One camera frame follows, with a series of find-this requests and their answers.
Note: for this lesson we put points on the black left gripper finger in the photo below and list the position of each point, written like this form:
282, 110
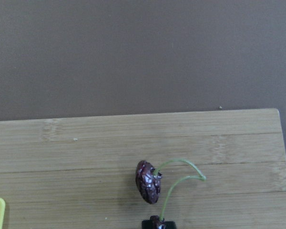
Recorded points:
149, 224

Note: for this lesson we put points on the dark red cherry pair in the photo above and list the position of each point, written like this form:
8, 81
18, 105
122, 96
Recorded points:
148, 182

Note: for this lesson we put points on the wooden cutting board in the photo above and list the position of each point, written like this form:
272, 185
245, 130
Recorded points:
79, 173

